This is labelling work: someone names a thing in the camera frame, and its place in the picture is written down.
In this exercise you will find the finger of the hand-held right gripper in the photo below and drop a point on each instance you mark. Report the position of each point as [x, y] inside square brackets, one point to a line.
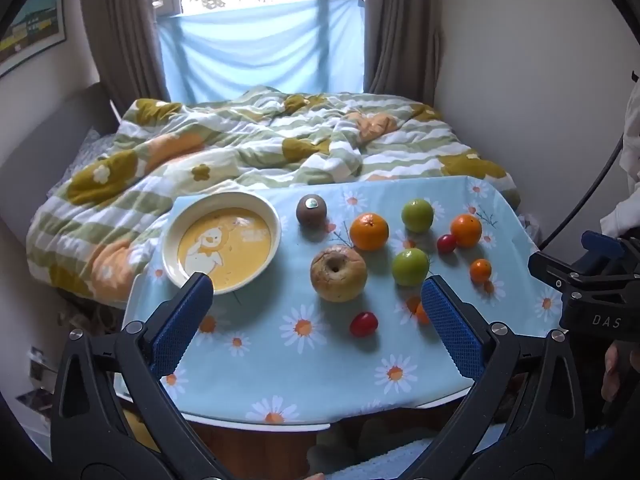
[597, 246]
[555, 266]

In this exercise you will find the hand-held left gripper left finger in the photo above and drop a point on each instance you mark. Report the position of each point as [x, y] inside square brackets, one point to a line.
[182, 325]

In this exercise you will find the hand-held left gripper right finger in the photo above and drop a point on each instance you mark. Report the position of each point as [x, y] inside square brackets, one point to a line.
[452, 330]

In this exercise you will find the small mandarin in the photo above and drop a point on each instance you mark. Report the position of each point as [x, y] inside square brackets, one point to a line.
[480, 271]
[421, 314]

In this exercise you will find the green apple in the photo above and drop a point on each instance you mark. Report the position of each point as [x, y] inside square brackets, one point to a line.
[410, 267]
[418, 216]

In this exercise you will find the red cherry tomato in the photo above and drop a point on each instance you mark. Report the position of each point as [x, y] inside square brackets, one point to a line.
[446, 244]
[363, 324]

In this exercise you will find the cream bowl with rabbit print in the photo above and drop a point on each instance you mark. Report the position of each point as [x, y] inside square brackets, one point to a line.
[225, 240]

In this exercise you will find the wrinkled yellow apple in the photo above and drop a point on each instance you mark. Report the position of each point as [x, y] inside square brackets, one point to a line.
[339, 274]

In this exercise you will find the large orange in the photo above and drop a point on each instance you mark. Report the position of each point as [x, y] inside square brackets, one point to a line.
[369, 232]

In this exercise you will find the person's right hand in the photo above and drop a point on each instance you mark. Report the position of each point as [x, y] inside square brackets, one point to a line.
[612, 372]

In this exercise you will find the person's white clothing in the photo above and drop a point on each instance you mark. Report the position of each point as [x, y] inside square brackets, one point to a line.
[627, 190]

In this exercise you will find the medium orange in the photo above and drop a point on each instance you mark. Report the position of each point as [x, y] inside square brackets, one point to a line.
[466, 230]

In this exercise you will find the blue daisy tablecloth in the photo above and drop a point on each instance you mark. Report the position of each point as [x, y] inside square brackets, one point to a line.
[320, 375]

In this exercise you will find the brown kiwi with sticker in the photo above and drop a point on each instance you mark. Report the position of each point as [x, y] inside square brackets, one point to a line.
[311, 212]

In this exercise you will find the green striped floral blanket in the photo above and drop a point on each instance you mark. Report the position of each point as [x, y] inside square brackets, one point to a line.
[250, 135]

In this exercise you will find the grey headboard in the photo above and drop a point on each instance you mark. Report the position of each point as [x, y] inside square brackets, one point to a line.
[60, 120]

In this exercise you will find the brown curtain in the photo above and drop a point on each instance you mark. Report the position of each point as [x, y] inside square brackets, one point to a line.
[125, 35]
[400, 35]

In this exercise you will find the blue window cloth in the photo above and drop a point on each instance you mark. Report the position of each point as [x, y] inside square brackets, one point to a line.
[260, 50]

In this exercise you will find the framed wall poster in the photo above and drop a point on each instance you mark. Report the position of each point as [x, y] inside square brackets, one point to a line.
[30, 25]

